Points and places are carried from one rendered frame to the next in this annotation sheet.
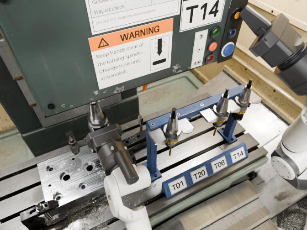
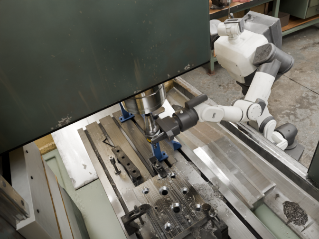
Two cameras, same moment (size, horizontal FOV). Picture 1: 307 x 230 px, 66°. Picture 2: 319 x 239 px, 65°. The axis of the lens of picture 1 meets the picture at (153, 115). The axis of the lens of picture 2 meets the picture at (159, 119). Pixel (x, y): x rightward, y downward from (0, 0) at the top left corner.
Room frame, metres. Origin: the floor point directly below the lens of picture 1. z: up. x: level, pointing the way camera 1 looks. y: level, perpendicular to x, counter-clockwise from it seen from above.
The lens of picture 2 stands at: (0.42, 0.90, 1.94)
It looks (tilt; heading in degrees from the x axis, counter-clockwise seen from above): 40 degrees down; 276
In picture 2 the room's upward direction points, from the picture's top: 12 degrees counter-clockwise
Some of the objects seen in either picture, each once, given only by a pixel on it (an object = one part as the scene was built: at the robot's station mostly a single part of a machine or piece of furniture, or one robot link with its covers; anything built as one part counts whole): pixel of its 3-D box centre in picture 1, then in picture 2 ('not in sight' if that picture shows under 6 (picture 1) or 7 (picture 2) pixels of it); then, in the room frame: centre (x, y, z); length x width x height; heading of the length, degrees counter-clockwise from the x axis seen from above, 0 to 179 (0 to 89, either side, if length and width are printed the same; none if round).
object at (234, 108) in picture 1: (231, 106); not in sight; (0.66, -0.31, 1.21); 0.07 x 0.05 x 0.01; 28
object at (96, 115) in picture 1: (95, 110); (149, 121); (0.53, 0.19, 1.33); 0.04 x 0.04 x 0.07
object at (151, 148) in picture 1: (151, 152); (153, 140); (0.56, 0.01, 1.05); 0.10 x 0.05 x 0.30; 28
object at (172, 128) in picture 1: (172, 122); not in sight; (0.53, -0.07, 1.26); 0.04 x 0.04 x 0.07
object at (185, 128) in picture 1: (185, 126); not in sight; (0.56, -0.12, 1.21); 0.07 x 0.05 x 0.01; 28
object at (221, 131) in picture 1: (234, 116); (121, 100); (0.76, -0.38, 1.05); 0.10 x 0.05 x 0.30; 28
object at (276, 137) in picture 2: not in sight; (269, 143); (-0.31, -0.54, 0.28); 0.21 x 0.20 x 0.13; 28
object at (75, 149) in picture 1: (73, 145); (137, 216); (0.64, 0.37, 0.97); 0.13 x 0.03 x 0.15; 28
